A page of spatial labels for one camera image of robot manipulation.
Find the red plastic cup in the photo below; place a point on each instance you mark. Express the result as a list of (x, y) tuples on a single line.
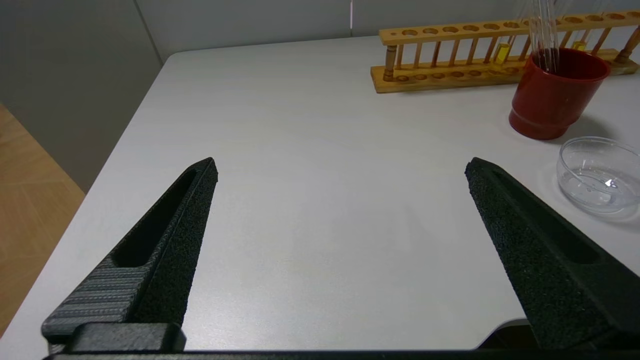
[(555, 105)]

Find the test tube with pale yellow pigment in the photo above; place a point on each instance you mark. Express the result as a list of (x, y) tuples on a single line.
[(501, 53)]

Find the clear glass dish with spout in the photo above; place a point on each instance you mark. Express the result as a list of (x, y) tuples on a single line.
[(595, 192)]

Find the wooden test tube rack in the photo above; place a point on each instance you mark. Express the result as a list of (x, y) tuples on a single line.
[(440, 77)]

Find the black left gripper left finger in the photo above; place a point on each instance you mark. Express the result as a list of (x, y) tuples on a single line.
[(170, 270)]

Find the empty clear test tube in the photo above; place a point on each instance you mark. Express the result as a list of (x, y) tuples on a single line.
[(540, 35), (556, 35)]

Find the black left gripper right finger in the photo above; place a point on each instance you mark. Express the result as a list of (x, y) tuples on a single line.
[(550, 270)]

